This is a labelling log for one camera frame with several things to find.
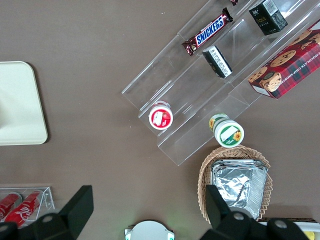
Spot red lid yogurt cup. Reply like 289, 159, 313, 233
148, 100, 174, 130

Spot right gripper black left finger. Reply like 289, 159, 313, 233
17, 184, 95, 240

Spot red cola bottle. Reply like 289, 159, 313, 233
0, 191, 24, 221
4, 190, 45, 227

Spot red tartan cookie box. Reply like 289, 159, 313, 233
247, 19, 320, 100

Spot light wicker basket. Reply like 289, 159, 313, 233
197, 145, 275, 224

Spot stacked aluminium foil trays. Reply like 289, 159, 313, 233
209, 159, 269, 221

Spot clear acrylic stepped stand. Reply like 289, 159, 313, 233
121, 0, 320, 167

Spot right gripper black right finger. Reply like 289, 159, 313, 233
199, 184, 266, 240

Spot clear acrylic bottle rack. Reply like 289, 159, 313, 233
0, 186, 56, 227

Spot small black carton box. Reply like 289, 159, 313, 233
201, 45, 234, 80
248, 0, 289, 37

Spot beige plastic tray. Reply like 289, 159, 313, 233
0, 60, 49, 146

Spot green lid yogurt cup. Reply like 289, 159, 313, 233
208, 113, 245, 149

